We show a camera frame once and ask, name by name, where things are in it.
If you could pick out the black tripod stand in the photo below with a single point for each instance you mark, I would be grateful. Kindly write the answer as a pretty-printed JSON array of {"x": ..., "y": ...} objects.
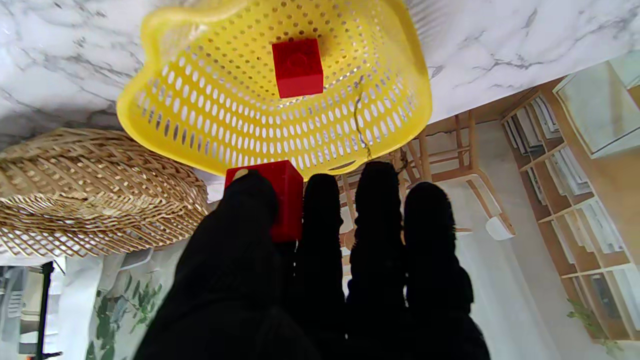
[{"x": 46, "y": 300}]

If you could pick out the yellow perforated plastic basket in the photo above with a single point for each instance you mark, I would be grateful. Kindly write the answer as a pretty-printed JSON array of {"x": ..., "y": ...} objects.
[{"x": 200, "y": 100}]

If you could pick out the red toy building block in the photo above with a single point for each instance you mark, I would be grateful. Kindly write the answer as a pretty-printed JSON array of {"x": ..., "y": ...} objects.
[
  {"x": 297, "y": 70},
  {"x": 289, "y": 200}
]

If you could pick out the woven wicker basket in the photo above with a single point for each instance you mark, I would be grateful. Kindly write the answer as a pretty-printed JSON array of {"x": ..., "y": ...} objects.
[{"x": 90, "y": 200}]

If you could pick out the printed room scene backdrop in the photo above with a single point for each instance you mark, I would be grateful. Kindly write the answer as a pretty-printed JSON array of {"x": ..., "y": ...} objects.
[{"x": 525, "y": 300}]

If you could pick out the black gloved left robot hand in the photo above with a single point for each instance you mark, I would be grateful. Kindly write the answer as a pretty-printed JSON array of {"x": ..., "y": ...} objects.
[{"x": 235, "y": 280}]

